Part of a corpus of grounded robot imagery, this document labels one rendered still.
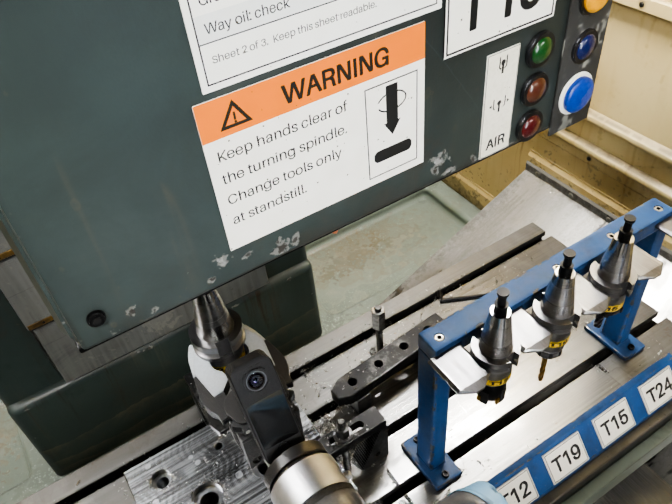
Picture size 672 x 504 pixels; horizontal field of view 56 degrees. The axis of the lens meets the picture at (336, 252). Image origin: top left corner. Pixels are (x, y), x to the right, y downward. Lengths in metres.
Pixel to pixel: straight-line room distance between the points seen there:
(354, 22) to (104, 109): 0.15
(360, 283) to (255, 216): 1.42
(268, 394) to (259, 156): 0.33
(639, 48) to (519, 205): 0.50
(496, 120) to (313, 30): 0.19
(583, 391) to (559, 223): 0.55
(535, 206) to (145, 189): 1.42
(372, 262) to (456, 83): 1.44
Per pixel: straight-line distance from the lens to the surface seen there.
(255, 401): 0.65
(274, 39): 0.36
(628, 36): 1.46
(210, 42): 0.34
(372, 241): 1.94
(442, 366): 0.84
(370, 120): 0.42
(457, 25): 0.44
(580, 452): 1.14
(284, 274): 1.45
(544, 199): 1.71
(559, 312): 0.89
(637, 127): 1.51
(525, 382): 1.23
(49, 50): 0.32
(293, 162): 0.40
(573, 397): 1.23
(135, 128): 0.35
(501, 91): 0.49
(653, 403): 1.23
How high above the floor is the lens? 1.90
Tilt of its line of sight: 43 degrees down
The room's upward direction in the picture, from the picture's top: 7 degrees counter-clockwise
